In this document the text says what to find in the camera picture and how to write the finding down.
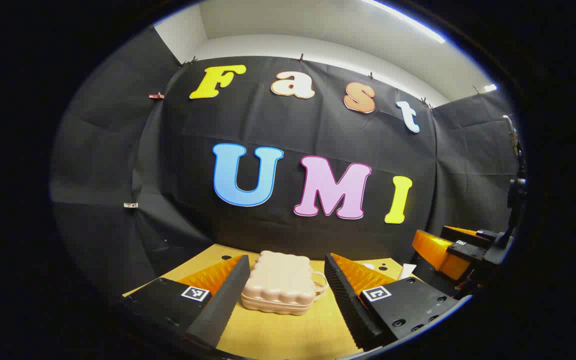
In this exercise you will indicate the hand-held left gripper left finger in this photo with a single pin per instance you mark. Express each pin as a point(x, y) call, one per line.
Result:
point(228, 300)

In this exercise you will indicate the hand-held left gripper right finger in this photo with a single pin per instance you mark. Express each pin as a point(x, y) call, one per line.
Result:
point(348, 305)

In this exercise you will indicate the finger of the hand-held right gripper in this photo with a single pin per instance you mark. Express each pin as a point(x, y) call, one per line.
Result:
point(435, 250)
point(460, 231)

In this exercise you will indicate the pink hard-shell suitcase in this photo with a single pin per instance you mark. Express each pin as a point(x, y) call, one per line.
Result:
point(278, 280)

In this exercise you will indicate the small metal clip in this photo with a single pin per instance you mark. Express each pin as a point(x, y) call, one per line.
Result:
point(130, 205)

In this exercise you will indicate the black backdrop cloth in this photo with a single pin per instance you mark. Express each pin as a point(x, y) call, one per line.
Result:
point(293, 130)

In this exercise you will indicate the small red clip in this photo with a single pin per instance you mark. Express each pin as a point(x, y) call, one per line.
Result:
point(156, 95)

